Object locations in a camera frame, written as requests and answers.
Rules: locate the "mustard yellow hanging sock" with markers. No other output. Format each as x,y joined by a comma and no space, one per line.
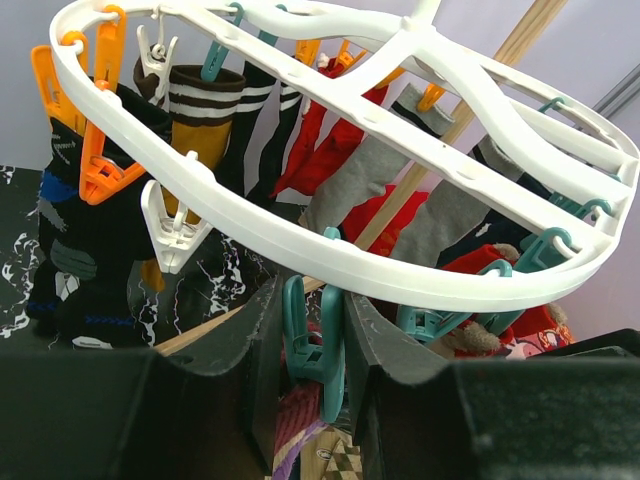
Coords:
202,111

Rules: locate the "white oval clip hanger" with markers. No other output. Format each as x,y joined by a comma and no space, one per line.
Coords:
579,175

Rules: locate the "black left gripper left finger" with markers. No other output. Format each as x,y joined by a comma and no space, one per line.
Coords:
216,400

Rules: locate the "wooden drying rack frame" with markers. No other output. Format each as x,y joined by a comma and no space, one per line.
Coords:
339,263

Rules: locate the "red cartoon print pillow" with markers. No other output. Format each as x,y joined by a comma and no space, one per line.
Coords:
539,330

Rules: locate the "orange clothes clip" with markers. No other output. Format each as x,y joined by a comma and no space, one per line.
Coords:
100,177

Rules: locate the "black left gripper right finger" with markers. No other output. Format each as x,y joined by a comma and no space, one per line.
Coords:
392,396

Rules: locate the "beige sock with red cuff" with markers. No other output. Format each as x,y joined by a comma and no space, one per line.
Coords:
471,338

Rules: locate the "red hanging sock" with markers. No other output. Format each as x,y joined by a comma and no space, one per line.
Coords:
320,145

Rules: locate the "grey hanging sock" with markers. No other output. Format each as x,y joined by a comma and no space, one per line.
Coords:
371,167

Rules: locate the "teal clip at gripper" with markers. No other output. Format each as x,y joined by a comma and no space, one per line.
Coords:
317,356

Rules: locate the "black blue patterned sock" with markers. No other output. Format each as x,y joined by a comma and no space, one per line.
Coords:
80,286

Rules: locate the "brown argyle sock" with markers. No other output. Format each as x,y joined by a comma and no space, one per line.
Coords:
330,455

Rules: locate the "white clothes clip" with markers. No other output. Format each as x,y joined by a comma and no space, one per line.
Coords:
174,238

